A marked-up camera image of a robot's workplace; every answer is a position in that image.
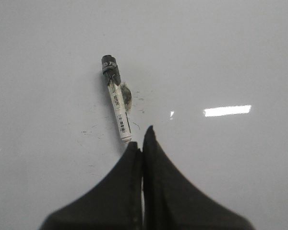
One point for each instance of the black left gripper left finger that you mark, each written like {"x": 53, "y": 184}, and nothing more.
{"x": 113, "y": 204}

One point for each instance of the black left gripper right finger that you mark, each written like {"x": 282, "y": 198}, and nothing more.
{"x": 172, "y": 202}

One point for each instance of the white whiteboard with aluminium frame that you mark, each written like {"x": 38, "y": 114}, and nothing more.
{"x": 211, "y": 77}

